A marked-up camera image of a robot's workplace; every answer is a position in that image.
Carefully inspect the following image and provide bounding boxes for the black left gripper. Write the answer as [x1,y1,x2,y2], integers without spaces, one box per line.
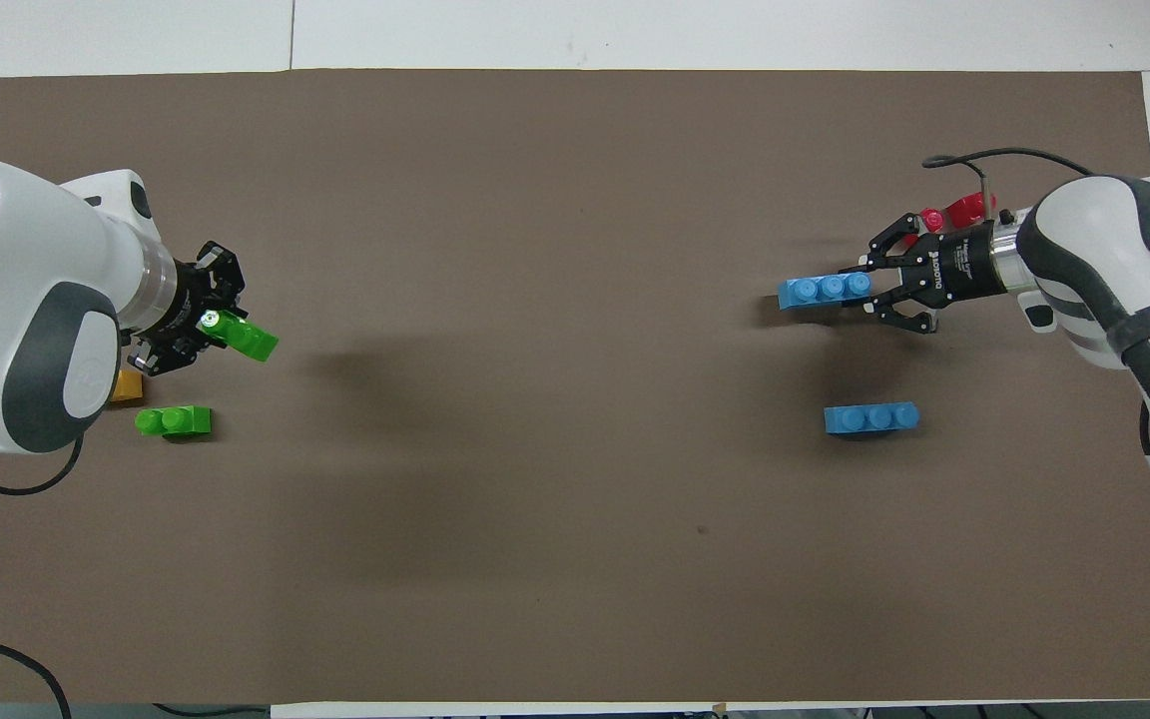
[130,241,246,376]

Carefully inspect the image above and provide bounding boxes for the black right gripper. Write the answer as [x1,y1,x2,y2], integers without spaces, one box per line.
[839,212,1001,335]

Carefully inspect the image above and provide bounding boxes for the green two-stud block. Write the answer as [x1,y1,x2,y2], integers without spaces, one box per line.
[204,309,281,363]
[135,405,214,439]

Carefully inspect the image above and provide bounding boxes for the blue three-stud block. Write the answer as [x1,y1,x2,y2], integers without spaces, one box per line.
[776,271,874,314]
[824,401,921,437]

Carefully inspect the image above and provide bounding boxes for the brown paper mat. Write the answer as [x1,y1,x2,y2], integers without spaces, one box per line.
[0,68,1150,706]

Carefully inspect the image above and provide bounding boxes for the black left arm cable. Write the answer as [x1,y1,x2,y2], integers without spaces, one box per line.
[0,433,86,719]

